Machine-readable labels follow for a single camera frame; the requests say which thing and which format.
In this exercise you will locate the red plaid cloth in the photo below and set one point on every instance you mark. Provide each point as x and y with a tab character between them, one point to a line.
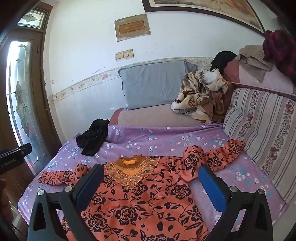
277	48

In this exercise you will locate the stained glass transom window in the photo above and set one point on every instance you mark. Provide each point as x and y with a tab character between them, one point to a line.
32	17

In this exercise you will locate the beige daybed mattress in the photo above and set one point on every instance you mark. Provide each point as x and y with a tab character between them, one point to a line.
148	115

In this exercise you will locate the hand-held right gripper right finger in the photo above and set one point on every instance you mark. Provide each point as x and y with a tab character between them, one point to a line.
212	187

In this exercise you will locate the beige towel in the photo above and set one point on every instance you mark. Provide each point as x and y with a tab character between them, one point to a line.
252	58

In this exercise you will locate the orange black floral dress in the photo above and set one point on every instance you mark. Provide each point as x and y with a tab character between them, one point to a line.
148	204

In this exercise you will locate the wooden stained glass door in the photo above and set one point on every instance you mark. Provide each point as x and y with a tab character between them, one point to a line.
37	92

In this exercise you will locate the black cloth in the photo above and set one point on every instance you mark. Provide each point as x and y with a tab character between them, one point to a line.
92	139

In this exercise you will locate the purple floral bedsheet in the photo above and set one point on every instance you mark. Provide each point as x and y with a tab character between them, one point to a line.
161	139

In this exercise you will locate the brown cream floral blanket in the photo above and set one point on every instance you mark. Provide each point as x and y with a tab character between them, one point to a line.
198	97

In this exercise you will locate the large framed painting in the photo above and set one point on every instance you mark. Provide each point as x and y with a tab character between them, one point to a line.
208	5

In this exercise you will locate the striped floral cushion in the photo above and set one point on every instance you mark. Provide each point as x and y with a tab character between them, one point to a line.
261	125

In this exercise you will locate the grey pillow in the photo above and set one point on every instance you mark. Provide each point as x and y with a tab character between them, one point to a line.
152	83

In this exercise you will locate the beige light switch panel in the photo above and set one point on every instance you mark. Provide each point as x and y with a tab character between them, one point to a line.
124	54

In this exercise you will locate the black garment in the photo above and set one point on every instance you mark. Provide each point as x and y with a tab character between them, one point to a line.
223	60

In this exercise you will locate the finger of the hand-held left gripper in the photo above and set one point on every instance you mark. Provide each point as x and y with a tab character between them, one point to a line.
24	149

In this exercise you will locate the mauve sofa backrest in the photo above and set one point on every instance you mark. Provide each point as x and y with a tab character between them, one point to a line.
277	81

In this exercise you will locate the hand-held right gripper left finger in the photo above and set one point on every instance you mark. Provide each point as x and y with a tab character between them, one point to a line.
90	185

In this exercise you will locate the small framed picture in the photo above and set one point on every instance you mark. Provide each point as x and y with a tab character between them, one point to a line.
131	26

